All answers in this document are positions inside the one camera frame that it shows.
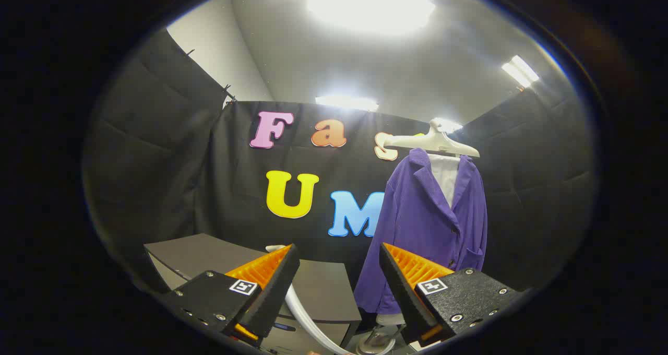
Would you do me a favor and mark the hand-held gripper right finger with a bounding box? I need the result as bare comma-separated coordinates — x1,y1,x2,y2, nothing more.
378,242,525,348

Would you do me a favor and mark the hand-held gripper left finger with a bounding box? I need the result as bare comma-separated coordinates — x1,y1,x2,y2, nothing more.
159,243,301,348

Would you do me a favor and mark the purple jacket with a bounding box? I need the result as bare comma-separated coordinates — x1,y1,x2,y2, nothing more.
354,147,488,315

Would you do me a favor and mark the white shirt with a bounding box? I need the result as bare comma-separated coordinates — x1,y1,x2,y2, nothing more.
376,153,462,327

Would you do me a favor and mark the white clothes hanger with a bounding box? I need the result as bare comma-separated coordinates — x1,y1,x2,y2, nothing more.
383,119,481,159

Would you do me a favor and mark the grey metal stand base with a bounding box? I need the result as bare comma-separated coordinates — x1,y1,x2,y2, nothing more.
356,326,397,355

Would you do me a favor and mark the grey drawer cabinet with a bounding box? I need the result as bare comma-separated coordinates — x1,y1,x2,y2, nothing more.
144,233,362,353

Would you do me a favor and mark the black backdrop cloth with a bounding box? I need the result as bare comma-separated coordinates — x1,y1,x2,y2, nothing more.
82,29,595,314

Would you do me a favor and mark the small ceiling light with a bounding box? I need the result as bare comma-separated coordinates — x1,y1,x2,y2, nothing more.
433,117,464,134

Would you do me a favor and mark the oval ceiling light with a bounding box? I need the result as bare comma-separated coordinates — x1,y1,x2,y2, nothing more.
315,95,379,112

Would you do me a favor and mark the rectangular ceiling light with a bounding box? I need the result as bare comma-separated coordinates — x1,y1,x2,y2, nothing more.
501,55,540,88

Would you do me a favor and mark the large ceiling light panel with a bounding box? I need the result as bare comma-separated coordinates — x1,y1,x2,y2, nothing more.
307,0,436,34

